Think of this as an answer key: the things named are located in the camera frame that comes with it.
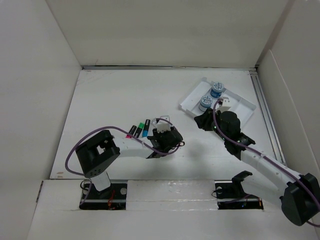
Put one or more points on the green highlighter marker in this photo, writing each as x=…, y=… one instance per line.
x=141, y=126

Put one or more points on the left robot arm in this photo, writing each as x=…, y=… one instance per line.
x=97, y=153

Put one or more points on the blue putty jar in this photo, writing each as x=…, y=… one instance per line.
x=217, y=89
x=205, y=102

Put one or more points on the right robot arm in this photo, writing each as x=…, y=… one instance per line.
x=297, y=195

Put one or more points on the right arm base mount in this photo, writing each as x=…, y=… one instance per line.
x=231, y=196

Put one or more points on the black marker pen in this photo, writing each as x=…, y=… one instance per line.
x=137, y=131

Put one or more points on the aluminium rail right side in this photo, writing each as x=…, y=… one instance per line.
x=274, y=140

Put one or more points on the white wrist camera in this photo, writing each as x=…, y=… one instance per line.
x=224, y=104
x=162, y=124

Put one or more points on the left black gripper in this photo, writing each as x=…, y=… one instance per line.
x=157, y=134

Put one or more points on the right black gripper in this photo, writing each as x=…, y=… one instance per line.
x=203, y=120

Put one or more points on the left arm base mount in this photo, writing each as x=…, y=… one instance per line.
x=113, y=198

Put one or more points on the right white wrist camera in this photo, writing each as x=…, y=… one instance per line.
x=224, y=104

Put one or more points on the pink highlighter marker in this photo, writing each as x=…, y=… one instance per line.
x=131, y=131

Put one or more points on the blue highlighter marker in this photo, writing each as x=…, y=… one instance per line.
x=146, y=128

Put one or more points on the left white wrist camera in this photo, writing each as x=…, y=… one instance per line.
x=162, y=124

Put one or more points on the white plastic organizer tray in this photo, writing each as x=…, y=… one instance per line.
x=233, y=102

